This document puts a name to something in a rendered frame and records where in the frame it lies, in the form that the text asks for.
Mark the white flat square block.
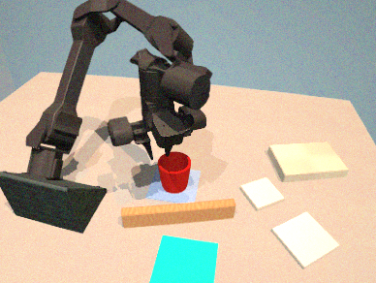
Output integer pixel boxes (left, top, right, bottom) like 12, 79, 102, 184
239, 176, 285, 211

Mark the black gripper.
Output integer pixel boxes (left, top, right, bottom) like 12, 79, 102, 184
107, 94, 206, 160

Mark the tan wooden bar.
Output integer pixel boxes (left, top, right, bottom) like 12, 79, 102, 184
121, 199, 235, 229

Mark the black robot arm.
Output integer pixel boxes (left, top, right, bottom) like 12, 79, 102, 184
21, 0, 213, 180

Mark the white flat square pad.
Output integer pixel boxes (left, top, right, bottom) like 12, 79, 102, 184
271, 211, 340, 269

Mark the pale yellow flat block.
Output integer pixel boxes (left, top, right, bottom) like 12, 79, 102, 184
268, 141, 349, 183

